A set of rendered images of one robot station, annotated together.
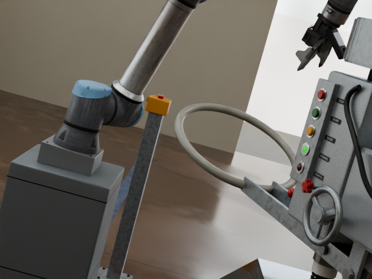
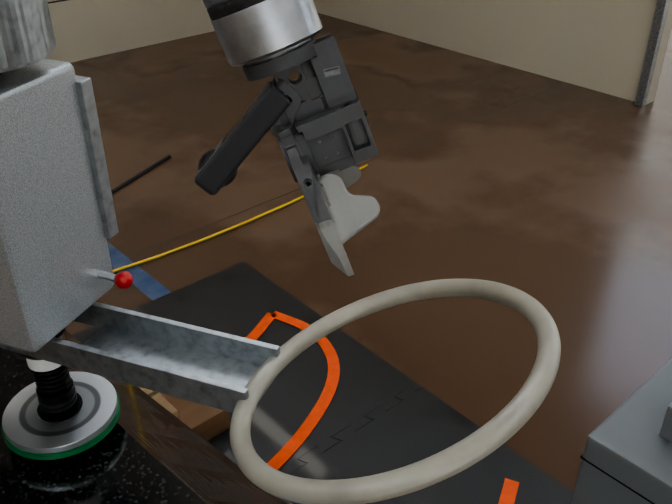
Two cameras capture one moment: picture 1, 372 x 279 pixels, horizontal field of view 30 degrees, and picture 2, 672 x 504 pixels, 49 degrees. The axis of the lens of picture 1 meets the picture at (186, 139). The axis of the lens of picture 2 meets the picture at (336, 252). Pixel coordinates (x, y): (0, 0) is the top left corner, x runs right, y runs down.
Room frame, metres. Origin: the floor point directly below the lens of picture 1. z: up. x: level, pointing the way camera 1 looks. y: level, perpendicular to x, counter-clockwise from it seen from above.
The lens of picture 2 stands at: (2.98, -0.79, 1.87)
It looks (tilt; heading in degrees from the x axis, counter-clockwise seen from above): 32 degrees down; 137
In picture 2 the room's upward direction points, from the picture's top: straight up
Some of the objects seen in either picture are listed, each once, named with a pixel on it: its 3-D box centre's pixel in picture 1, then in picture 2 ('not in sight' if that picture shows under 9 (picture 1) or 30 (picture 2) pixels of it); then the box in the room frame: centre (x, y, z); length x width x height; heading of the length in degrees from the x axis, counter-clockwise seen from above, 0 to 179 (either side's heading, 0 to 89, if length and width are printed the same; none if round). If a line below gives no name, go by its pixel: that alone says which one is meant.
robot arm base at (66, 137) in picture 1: (78, 135); not in sight; (2.78, 0.43, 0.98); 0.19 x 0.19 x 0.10
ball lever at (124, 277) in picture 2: (296, 195); (113, 277); (1.93, -0.35, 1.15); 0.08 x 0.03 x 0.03; 25
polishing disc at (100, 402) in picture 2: not in sight; (61, 409); (1.84, -0.46, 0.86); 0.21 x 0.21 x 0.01
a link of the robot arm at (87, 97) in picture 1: (89, 103); not in sight; (2.79, 0.42, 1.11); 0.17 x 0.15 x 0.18; 143
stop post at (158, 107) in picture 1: (136, 190); not in sight; (3.77, 0.19, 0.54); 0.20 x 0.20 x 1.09; 88
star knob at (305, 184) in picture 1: (311, 186); not in sight; (1.79, -0.35, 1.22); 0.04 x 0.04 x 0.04; 25
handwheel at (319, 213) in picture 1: (333, 217); not in sight; (1.68, -0.41, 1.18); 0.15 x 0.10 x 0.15; 25
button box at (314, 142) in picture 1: (315, 132); (81, 158); (1.86, -0.33, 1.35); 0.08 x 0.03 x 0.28; 25
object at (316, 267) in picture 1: (325, 267); (45, 352); (1.84, -0.46, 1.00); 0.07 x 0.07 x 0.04
